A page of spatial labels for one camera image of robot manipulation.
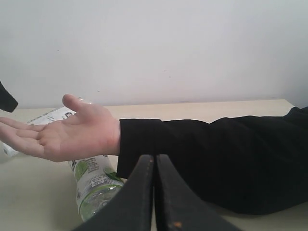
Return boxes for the black sleeved forearm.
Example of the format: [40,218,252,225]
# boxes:
[117,107,308,215]

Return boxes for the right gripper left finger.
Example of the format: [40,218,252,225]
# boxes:
[75,155,154,231]

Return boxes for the person's open hand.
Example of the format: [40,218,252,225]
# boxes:
[0,94,120,162]

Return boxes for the lime label water bottle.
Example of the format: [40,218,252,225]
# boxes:
[68,155,124,221]

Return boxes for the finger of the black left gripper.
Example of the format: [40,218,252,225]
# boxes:
[0,82,18,113]

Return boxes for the white label clear bottle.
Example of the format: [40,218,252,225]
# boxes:
[0,95,101,162]

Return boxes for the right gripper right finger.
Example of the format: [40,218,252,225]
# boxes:
[155,154,239,231]

